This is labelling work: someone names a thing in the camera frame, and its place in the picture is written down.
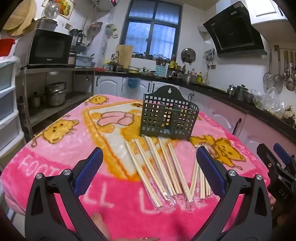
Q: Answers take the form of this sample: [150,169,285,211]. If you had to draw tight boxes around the white water heater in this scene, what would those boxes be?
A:
[91,0,121,11]

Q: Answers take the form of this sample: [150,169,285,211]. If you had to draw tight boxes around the small steel pot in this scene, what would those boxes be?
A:
[29,91,42,108]

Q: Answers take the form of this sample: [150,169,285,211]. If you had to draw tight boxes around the fruit wall poster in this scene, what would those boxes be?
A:
[58,0,73,16]

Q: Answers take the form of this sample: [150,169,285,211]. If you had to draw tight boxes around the black blender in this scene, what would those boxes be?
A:
[69,29,84,47]

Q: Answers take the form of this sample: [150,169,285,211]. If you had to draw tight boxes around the wooden cutting board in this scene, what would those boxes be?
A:
[116,44,134,69]

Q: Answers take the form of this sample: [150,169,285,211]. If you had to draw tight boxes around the light blue chopstick holder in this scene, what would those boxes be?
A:
[155,65,167,78]

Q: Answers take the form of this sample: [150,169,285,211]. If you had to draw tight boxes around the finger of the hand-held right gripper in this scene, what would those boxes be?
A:
[273,143,296,178]
[256,143,281,179]

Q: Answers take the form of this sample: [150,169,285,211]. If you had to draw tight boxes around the light blue storage box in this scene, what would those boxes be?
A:
[76,54,92,67]

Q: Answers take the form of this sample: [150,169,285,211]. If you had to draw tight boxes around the white upper cabinet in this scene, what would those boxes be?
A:
[245,0,289,26]

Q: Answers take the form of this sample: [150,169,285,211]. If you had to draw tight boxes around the hanging wall pouch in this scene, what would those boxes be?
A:
[106,23,119,39]

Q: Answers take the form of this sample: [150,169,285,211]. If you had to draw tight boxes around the pile of wooden chopsticks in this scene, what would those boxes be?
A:
[125,136,214,212]

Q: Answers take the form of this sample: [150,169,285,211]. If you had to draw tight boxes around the round bamboo trays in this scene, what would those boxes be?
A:
[2,0,37,36]

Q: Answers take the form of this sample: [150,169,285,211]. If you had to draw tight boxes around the dark framed window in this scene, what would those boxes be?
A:
[120,0,182,61]

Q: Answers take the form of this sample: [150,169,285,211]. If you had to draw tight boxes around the steel pot lid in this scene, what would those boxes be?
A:
[181,48,196,63]

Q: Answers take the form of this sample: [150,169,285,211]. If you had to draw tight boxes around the steel pot with lid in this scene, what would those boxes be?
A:
[35,19,58,32]

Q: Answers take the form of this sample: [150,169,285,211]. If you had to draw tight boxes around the red plastic basin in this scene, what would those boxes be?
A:
[0,38,15,57]

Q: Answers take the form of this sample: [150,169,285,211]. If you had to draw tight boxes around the black range hood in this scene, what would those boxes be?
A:
[203,1,267,56]

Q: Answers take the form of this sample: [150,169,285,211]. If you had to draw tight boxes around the white lower kitchen cabinets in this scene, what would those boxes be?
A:
[95,75,296,163]

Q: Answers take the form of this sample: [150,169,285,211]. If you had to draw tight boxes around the black microwave oven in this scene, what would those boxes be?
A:
[15,28,74,68]

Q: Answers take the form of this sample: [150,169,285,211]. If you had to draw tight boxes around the row of hanging steel utensils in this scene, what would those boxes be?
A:
[262,45,296,92]

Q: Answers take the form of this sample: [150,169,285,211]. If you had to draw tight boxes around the white plastic drawer unit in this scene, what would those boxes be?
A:
[0,56,26,163]

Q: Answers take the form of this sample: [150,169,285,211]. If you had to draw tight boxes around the person's left hand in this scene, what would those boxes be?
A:
[91,212,160,241]

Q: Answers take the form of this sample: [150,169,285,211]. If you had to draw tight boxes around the dark grey perforated utensil holder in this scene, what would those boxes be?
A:
[140,85,200,141]

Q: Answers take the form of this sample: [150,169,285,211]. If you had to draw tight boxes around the black kitchen countertop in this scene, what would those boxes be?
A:
[95,70,296,139]

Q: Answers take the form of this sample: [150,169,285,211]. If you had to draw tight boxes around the stacked steel pots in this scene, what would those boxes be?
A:
[44,82,68,107]

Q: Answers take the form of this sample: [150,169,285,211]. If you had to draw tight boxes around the pink printed blanket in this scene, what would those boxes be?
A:
[1,94,270,241]

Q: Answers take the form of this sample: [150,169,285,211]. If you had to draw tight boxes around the glass pot lid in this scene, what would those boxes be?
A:
[44,1,61,20]

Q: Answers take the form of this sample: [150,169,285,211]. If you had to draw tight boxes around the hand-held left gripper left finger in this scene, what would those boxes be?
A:
[24,148,109,241]

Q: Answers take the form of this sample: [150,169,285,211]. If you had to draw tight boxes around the clear plastic bag of greens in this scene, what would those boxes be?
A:
[252,88,285,112]

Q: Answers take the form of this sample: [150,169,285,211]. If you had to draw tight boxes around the row of spice jars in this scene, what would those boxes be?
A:
[132,52,167,61]

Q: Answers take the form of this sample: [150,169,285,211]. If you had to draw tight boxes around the wooden kitchen shelf rack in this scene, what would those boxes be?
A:
[17,67,96,142]

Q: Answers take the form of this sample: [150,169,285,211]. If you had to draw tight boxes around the tall steel kettle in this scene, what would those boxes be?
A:
[235,85,249,101]

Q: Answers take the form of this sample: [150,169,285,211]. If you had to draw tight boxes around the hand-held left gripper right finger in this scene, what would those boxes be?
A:
[192,146,273,241]

